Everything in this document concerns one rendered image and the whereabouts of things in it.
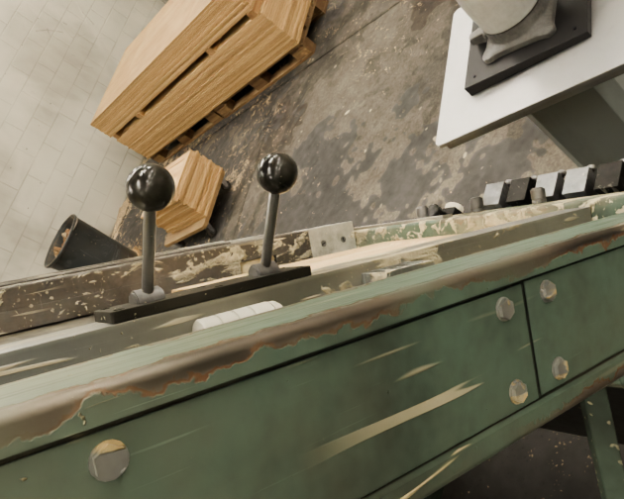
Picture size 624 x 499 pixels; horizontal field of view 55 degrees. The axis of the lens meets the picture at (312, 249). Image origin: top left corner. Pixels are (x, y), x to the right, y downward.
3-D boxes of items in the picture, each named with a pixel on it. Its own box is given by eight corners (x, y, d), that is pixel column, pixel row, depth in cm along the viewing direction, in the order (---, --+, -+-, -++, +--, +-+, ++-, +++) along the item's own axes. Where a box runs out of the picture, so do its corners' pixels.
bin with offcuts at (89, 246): (149, 241, 537) (81, 206, 504) (130, 292, 514) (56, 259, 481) (125, 253, 575) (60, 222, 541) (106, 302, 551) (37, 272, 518)
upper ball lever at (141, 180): (177, 317, 52) (185, 170, 46) (135, 328, 50) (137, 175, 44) (157, 296, 54) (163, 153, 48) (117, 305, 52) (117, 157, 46)
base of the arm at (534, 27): (480, 19, 158) (468, 5, 155) (562, -23, 141) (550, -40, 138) (470, 71, 150) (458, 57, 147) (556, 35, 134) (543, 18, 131)
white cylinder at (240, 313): (211, 356, 48) (291, 332, 53) (204, 320, 48) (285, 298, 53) (194, 353, 50) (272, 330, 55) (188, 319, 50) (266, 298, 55)
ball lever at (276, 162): (289, 288, 59) (309, 157, 53) (257, 296, 57) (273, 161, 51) (268, 270, 61) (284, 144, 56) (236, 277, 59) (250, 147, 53)
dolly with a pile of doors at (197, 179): (238, 174, 448) (192, 146, 427) (219, 236, 424) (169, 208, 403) (196, 198, 493) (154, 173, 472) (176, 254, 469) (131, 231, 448)
